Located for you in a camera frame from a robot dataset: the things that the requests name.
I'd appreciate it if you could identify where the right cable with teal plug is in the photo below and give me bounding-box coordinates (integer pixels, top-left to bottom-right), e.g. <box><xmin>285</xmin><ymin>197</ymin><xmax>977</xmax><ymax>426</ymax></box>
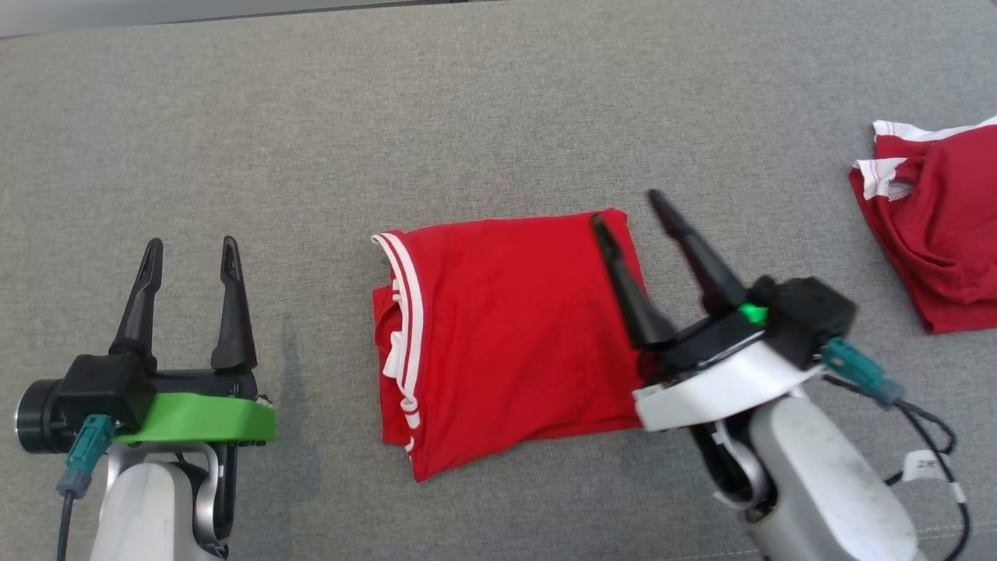
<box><xmin>819</xmin><ymin>337</ymin><xmax>974</xmax><ymax>561</ymax></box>

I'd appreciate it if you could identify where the cable with teal plug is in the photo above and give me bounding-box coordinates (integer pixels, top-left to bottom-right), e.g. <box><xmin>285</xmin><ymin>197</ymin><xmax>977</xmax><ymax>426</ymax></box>
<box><xmin>819</xmin><ymin>337</ymin><xmax>974</xmax><ymax>561</ymax></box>
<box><xmin>55</xmin><ymin>415</ymin><xmax>117</xmax><ymax>561</ymax></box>

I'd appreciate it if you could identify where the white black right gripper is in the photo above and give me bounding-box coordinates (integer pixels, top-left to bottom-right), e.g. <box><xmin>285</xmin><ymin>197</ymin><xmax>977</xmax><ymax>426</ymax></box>
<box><xmin>589</xmin><ymin>189</ymin><xmax>826</xmax><ymax>434</ymax></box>

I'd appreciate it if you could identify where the red and white shirt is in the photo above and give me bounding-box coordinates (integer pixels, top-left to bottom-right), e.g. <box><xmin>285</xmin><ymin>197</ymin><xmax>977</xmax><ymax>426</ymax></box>
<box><xmin>371</xmin><ymin>207</ymin><xmax>663</xmax><ymax>483</ymax></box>

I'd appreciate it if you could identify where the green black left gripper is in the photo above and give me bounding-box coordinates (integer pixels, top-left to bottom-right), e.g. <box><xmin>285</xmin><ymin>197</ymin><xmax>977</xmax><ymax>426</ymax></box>
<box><xmin>108</xmin><ymin>236</ymin><xmax>277</xmax><ymax>448</ymax></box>

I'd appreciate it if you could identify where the grey fabric sofa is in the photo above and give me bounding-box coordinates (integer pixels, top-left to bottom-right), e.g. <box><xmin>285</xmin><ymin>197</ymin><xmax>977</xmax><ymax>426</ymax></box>
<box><xmin>0</xmin><ymin>0</ymin><xmax>997</xmax><ymax>561</ymax></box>

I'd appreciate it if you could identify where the red garment with white trim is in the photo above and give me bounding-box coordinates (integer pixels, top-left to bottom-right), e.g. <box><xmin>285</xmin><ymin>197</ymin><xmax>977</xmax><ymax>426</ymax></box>
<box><xmin>848</xmin><ymin>115</ymin><xmax>997</xmax><ymax>335</ymax></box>

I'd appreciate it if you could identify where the left cable with teal plug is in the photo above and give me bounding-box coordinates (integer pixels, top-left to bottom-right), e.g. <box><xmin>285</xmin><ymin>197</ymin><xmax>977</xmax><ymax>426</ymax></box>
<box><xmin>55</xmin><ymin>415</ymin><xmax>117</xmax><ymax>561</ymax></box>

